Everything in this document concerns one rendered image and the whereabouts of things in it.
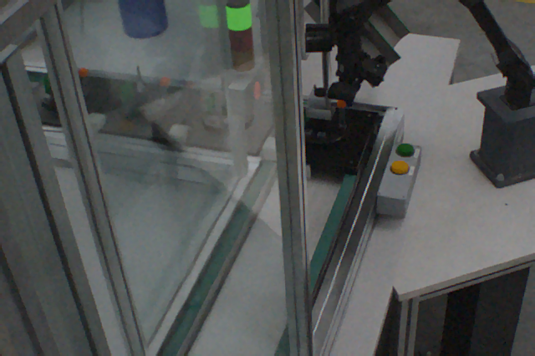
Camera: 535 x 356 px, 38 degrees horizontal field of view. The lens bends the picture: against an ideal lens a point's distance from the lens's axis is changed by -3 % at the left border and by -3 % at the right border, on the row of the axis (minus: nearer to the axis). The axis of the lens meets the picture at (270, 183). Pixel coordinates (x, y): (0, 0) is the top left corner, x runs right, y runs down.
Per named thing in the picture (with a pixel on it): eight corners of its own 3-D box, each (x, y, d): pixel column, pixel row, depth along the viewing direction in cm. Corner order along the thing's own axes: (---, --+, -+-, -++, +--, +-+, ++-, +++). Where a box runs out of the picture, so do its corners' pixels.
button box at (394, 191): (420, 164, 197) (421, 144, 193) (405, 219, 182) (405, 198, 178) (393, 160, 199) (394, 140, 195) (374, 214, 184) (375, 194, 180)
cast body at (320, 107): (335, 110, 196) (335, 87, 191) (331, 120, 192) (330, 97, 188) (303, 106, 198) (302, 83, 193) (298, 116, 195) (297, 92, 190)
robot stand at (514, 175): (546, 175, 197) (559, 109, 184) (496, 189, 194) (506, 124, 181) (516, 143, 208) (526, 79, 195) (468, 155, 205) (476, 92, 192)
